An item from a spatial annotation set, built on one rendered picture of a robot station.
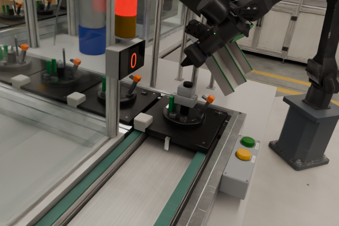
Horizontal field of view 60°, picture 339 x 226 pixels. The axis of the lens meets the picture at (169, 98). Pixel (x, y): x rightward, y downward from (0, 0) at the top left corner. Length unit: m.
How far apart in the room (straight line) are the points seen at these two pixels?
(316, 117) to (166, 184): 0.48
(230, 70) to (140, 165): 0.58
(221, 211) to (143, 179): 0.22
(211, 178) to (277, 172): 0.31
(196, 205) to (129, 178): 0.20
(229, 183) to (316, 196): 0.30
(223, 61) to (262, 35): 3.78
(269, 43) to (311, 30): 0.61
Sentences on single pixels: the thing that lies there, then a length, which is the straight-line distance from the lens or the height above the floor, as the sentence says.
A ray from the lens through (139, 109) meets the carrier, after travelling 0.99.
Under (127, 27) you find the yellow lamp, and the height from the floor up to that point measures 1.28.
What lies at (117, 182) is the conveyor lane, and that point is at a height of 0.92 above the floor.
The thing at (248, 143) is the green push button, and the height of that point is 0.97.
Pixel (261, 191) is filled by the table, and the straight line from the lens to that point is 0.94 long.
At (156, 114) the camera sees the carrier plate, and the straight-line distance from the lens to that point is 0.97.
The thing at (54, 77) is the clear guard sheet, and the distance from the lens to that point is 0.61.
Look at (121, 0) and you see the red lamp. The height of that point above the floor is 1.34.
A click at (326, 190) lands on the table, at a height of 0.86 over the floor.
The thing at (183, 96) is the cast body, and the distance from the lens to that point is 0.91.
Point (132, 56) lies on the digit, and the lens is 0.73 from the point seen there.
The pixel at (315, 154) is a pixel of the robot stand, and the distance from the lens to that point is 1.09.
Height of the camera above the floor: 1.46
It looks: 27 degrees down
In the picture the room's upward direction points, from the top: 7 degrees clockwise
